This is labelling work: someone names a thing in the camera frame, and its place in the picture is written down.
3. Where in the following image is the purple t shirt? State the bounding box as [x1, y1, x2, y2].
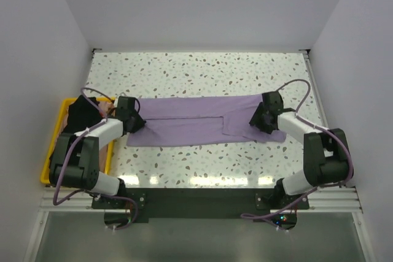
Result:
[126, 94, 286, 147]

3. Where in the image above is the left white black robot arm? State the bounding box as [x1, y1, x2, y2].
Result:
[49, 95, 146, 208]

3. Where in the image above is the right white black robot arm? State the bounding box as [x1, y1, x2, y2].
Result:
[249, 91, 354, 209]

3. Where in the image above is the black t shirt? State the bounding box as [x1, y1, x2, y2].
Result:
[53, 95, 104, 148]

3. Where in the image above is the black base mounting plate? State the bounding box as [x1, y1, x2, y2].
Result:
[91, 188, 310, 229]

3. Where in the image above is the yellow plastic tray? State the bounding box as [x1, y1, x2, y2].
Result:
[40, 98, 114, 185]

